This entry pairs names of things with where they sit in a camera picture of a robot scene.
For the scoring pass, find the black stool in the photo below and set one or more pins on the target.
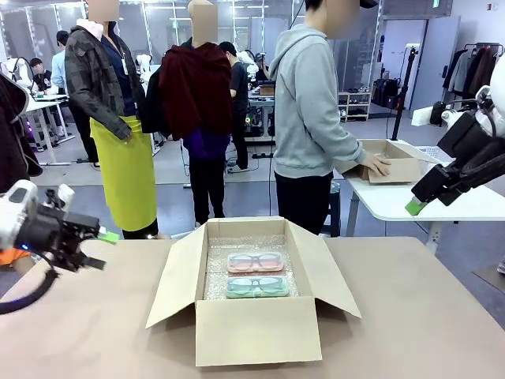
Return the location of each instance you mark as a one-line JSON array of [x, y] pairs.
[[331, 209]]

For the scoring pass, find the black tripod stand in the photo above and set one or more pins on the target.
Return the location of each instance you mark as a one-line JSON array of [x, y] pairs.
[[401, 98]]

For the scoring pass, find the white table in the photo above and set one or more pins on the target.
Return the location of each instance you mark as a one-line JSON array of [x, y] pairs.
[[386, 197]]

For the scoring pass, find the mannequin dark coat orange pants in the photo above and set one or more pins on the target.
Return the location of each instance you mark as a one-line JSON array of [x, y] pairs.
[[12, 130]]

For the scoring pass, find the person right forearm grey sleeve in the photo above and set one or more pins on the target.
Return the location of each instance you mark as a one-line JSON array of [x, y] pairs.
[[349, 152]]

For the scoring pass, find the pink glasses case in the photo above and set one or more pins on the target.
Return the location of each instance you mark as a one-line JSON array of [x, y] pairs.
[[256, 271]]

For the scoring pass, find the white background desk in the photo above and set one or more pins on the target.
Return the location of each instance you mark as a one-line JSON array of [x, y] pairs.
[[43, 102]]

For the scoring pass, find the person right hand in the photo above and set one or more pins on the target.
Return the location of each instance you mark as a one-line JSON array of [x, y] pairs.
[[378, 164]]

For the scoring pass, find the dark suitcases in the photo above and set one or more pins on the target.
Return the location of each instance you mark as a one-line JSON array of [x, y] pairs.
[[388, 92]]

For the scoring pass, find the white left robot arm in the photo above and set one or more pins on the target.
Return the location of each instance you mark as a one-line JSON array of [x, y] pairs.
[[16, 213]]

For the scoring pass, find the seated person black white jacket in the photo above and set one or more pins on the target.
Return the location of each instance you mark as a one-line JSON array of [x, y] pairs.
[[41, 77]]

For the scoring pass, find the person in black with mask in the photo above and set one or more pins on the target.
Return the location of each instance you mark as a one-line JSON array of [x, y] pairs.
[[238, 91]]

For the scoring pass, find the mannequin with maroon coat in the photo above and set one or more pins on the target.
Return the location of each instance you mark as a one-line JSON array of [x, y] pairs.
[[197, 91]]

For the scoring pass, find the white shoe shelf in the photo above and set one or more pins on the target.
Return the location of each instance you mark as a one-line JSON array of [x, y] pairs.
[[355, 104]]

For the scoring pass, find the mannequin plaid jacket yellow skirt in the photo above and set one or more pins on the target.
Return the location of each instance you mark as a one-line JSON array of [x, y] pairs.
[[126, 177]]

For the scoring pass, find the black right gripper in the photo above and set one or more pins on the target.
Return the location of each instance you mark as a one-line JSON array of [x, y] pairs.
[[440, 185]]

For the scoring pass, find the clothes rack with coats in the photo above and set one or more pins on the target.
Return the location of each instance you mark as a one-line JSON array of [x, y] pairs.
[[473, 71]]

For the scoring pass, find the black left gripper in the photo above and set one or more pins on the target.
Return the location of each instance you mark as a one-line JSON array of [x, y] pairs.
[[59, 237]]

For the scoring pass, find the mint green glasses case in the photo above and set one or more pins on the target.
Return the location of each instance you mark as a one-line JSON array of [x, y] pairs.
[[256, 296]]

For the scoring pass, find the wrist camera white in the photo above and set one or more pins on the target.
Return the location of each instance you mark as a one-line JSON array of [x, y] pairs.
[[65, 194], [424, 117]]

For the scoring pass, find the large open cardboard box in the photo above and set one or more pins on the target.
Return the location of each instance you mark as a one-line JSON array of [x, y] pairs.
[[256, 335]]

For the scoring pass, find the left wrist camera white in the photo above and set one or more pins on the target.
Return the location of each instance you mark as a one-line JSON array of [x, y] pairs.
[[65, 194]]

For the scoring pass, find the person in grey hoodie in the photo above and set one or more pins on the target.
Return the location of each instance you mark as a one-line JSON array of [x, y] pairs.
[[304, 98]]

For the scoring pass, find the person in light blue shirt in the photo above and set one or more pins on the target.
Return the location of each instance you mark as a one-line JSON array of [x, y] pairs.
[[60, 63]]

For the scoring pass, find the white plastic basket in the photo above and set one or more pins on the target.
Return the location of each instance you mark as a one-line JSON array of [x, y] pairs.
[[434, 152]]

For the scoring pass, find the glasses with mint lenses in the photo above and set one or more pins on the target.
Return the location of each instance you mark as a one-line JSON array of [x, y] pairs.
[[242, 285]]

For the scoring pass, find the clear bubble wrap sheet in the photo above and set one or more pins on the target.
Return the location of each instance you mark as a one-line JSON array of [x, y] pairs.
[[215, 272]]

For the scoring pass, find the small cardboard box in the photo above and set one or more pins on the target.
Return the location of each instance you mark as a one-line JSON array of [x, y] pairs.
[[398, 171]]

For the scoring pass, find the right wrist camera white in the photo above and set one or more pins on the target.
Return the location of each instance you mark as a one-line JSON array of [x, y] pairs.
[[424, 117]]

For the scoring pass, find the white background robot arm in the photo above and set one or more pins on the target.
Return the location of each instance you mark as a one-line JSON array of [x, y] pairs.
[[19, 71]]

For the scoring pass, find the glasses with pinkish lenses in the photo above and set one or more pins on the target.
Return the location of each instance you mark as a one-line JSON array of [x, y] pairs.
[[242, 261]]

